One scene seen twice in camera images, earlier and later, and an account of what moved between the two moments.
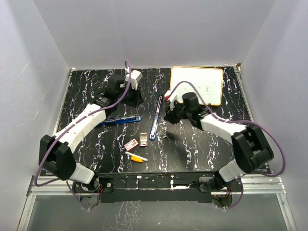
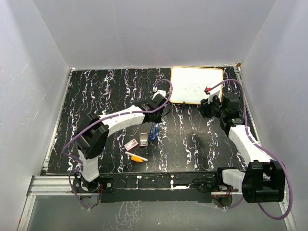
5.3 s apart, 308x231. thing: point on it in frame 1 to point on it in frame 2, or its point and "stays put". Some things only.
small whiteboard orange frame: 208,81 stays put
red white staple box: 131,145 stays put
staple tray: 143,138 stays put
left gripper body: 119,96 to 158,119
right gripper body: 177,113 to 213,109
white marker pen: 136,156 stays put
